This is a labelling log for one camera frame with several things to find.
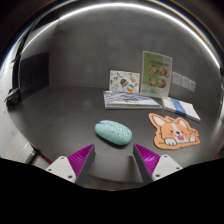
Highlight black wall panel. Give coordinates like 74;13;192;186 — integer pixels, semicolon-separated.
18;51;51;101

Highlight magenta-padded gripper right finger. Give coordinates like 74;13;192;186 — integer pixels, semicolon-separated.
133;143;183;185

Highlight orange corgi-shaped mouse pad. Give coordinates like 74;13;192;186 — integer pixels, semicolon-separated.
148;112;201;151

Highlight grey patterned book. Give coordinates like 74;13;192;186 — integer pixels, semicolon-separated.
103;90;163;110

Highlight green printed standing sign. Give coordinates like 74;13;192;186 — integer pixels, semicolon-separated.
140;50;173;98

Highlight white book with blue band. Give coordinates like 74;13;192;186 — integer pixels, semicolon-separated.
161;96;202;123

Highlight mint green computer mouse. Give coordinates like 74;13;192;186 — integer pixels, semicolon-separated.
94;119;133;146

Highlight black device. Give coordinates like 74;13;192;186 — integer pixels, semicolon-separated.
3;87;22;108

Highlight white light strip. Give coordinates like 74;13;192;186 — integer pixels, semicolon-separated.
18;1;222;69

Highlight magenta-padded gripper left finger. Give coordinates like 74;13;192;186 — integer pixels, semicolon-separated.
45;143;96;188

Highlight white sticker sheet card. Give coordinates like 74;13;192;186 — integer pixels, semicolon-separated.
108;69;141;94

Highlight white wall socket plates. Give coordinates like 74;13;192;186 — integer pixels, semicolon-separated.
171;71;197;93

